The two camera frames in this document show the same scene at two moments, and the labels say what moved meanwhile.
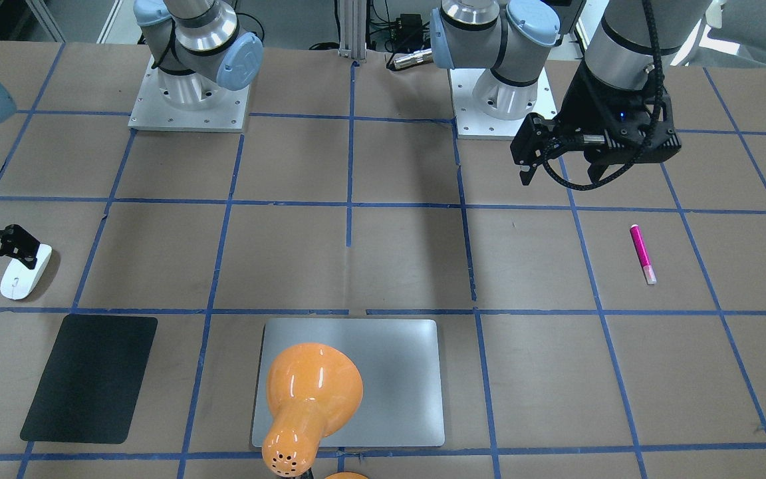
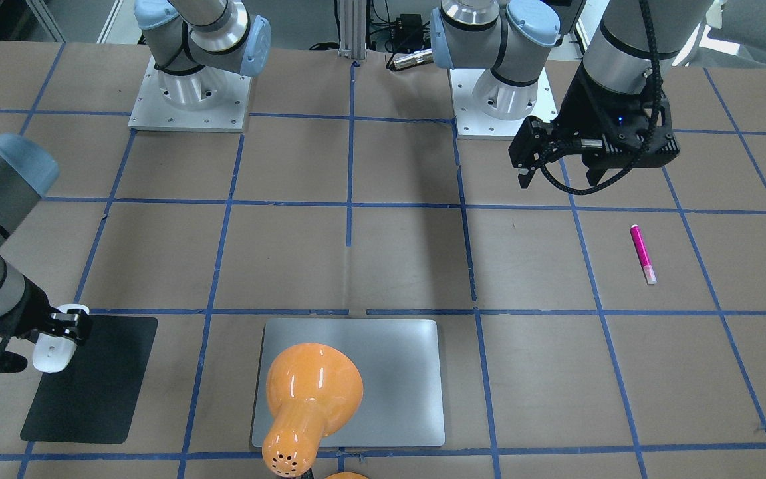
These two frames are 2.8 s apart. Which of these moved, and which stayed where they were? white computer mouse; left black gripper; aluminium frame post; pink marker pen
Moved: white computer mouse
Stayed: aluminium frame post; pink marker pen; left black gripper
